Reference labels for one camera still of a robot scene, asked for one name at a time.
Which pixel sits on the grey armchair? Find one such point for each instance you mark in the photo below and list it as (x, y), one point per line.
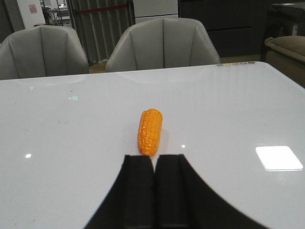
(163, 43)
(42, 51)

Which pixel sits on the grey left armchair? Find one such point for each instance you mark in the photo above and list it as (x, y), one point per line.
(42, 51)

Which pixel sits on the dark cabinet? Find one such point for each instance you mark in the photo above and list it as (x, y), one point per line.
(235, 27)

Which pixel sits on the grey right armchair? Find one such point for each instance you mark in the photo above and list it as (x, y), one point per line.
(163, 43)

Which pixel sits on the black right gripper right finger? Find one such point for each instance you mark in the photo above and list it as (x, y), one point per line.
(185, 201)

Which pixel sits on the coloured sticker strip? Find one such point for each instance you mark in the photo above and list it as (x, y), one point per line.
(235, 63)

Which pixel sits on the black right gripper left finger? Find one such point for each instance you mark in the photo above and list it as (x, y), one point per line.
(130, 202)

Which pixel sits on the orange corn cob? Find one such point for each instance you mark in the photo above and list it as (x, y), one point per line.
(149, 132)

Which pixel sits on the grey curtain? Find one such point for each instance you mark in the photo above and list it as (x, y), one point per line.
(100, 24)

